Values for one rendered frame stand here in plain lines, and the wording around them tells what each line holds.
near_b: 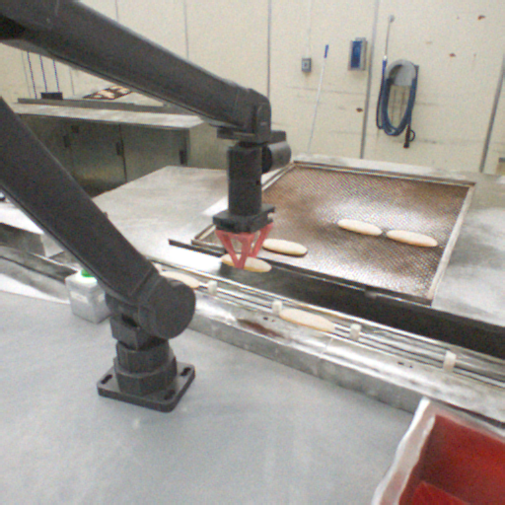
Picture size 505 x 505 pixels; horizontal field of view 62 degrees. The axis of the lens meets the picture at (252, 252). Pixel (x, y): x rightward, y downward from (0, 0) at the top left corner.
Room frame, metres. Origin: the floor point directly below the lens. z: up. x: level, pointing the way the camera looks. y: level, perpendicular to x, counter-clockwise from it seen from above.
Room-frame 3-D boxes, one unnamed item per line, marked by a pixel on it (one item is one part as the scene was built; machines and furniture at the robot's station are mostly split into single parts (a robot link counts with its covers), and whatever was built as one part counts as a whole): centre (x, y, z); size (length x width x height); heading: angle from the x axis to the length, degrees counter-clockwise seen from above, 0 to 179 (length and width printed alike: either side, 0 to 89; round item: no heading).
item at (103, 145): (4.65, 1.44, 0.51); 3.00 x 1.26 x 1.03; 58
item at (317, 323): (0.60, -0.09, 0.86); 0.10 x 0.04 x 0.01; 58
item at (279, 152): (0.71, -0.01, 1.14); 0.11 x 0.09 x 0.12; 143
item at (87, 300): (0.69, 0.29, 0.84); 0.08 x 0.08 x 0.11; 58
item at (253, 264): (0.67, 0.01, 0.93); 0.10 x 0.04 x 0.01; 58
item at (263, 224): (0.68, 0.01, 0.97); 0.07 x 0.07 x 0.09; 58
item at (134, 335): (0.51, 0.14, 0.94); 0.09 x 0.05 x 0.10; 143
